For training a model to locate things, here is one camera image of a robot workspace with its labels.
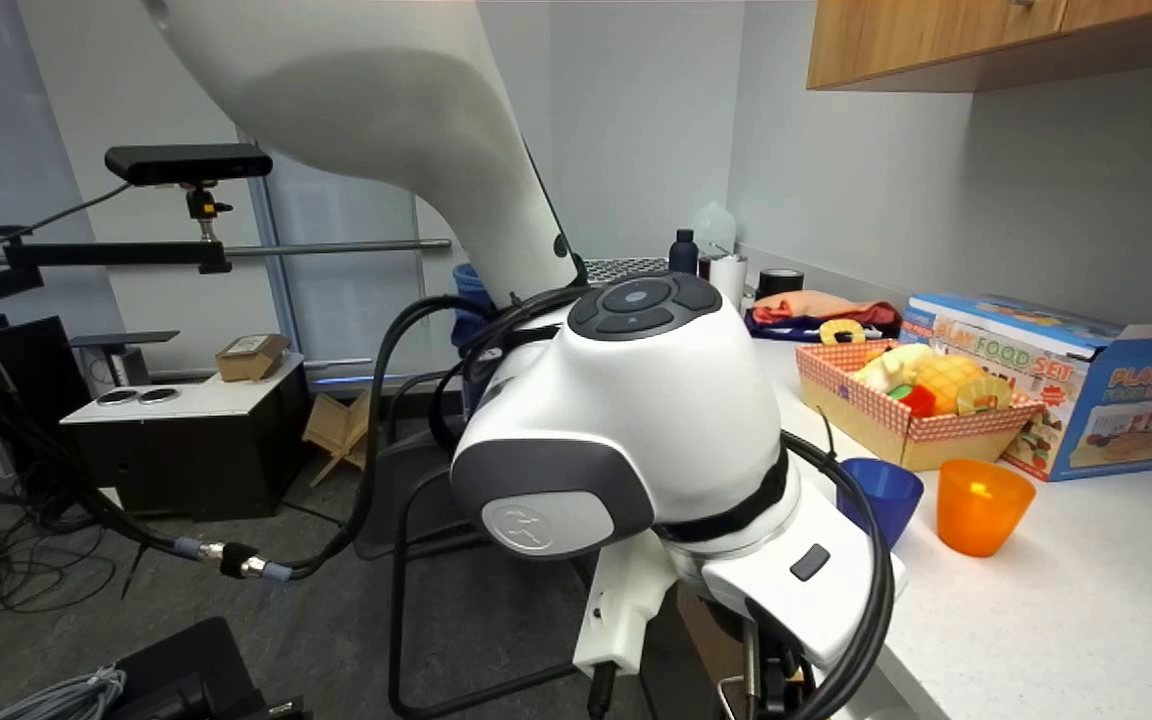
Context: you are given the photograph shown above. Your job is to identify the red checkered cardboard basket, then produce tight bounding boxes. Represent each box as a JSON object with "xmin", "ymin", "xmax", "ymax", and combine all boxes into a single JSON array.
[{"xmin": 792, "ymin": 338, "xmax": 1048, "ymax": 476}]

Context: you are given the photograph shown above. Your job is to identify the colourful toy food box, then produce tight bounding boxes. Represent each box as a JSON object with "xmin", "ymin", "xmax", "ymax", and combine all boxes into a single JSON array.
[{"xmin": 899, "ymin": 292, "xmax": 1152, "ymax": 485}]

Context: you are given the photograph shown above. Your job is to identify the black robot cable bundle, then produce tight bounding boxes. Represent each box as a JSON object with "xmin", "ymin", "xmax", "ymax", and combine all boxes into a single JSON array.
[{"xmin": 172, "ymin": 285, "xmax": 899, "ymax": 720}]

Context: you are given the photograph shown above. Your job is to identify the blue plastic cup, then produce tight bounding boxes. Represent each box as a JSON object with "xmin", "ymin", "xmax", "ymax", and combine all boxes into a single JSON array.
[{"xmin": 837, "ymin": 458, "xmax": 928, "ymax": 552}]

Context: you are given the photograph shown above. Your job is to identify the white container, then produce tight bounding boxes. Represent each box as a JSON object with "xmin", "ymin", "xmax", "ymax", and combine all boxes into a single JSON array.
[{"xmin": 691, "ymin": 195, "xmax": 756, "ymax": 311}]

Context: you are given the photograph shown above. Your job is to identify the wooden drawer with metal handle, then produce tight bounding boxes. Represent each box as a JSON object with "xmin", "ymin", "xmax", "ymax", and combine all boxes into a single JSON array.
[{"xmin": 670, "ymin": 579, "xmax": 759, "ymax": 720}]

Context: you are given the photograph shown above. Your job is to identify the orange plastic cup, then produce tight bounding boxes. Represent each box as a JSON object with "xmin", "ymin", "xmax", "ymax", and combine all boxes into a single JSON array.
[{"xmin": 931, "ymin": 458, "xmax": 1042, "ymax": 559}]

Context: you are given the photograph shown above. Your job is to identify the folded cardboard piece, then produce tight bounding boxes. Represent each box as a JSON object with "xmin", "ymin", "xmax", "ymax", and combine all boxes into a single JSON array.
[{"xmin": 299, "ymin": 390, "xmax": 376, "ymax": 492}]

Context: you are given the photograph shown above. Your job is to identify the black stereo camera bar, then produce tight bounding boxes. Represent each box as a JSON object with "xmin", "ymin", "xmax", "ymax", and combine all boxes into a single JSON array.
[{"xmin": 106, "ymin": 139, "xmax": 278, "ymax": 188}]

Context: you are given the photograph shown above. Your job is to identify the pale yellow toy food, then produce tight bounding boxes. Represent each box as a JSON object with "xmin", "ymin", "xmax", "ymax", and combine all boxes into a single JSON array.
[{"xmin": 854, "ymin": 341, "xmax": 935, "ymax": 400}]

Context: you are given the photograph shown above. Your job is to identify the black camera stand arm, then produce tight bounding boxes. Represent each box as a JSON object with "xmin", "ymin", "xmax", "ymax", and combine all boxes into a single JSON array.
[{"xmin": 0, "ymin": 178, "xmax": 242, "ymax": 324}]

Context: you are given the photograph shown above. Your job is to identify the small cardboard box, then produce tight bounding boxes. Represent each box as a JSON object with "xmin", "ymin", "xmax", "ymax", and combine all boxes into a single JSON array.
[{"xmin": 214, "ymin": 330, "xmax": 292, "ymax": 390}]

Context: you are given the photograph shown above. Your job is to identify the dark blue bottle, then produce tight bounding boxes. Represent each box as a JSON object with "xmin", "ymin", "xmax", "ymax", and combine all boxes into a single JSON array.
[{"xmin": 666, "ymin": 226, "xmax": 703, "ymax": 282}]

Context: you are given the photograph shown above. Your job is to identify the window with metal frame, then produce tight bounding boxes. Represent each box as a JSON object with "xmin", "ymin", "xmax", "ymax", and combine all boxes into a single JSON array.
[{"xmin": 242, "ymin": 171, "xmax": 467, "ymax": 371}]

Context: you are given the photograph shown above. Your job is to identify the black computer case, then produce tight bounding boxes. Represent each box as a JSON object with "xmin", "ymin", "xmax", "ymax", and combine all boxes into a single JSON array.
[{"xmin": 0, "ymin": 311, "xmax": 93, "ymax": 513}]

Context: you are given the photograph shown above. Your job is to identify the black cabinet with white top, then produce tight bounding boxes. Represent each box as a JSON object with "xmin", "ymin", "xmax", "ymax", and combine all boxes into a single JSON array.
[{"xmin": 57, "ymin": 352, "xmax": 318, "ymax": 524}]

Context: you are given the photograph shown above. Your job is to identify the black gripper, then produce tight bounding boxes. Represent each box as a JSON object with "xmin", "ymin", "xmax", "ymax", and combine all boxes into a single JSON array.
[{"xmin": 732, "ymin": 596, "xmax": 826, "ymax": 720}]

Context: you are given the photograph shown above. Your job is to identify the wooden wall cabinet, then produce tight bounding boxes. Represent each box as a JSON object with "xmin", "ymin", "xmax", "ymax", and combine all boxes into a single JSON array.
[{"xmin": 805, "ymin": 0, "xmax": 1152, "ymax": 95}]

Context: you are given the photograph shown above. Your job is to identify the grey braided cable sleeve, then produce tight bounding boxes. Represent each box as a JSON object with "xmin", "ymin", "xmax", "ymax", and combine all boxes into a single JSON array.
[{"xmin": 0, "ymin": 664, "xmax": 131, "ymax": 720}]

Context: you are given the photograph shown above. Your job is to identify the black cylindrical cup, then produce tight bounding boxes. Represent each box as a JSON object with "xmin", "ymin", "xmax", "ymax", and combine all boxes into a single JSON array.
[{"xmin": 751, "ymin": 270, "xmax": 808, "ymax": 300}]

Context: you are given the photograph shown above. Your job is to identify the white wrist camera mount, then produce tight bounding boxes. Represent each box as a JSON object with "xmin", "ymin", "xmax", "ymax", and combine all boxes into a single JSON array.
[{"xmin": 573, "ymin": 488, "xmax": 875, "ymax": 680}]

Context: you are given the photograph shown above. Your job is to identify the black glasses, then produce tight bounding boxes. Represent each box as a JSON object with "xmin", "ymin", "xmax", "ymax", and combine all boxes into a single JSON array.
[{"xmin": 93, "ymin": 384, "xmax": 190, "ymax": 409}]

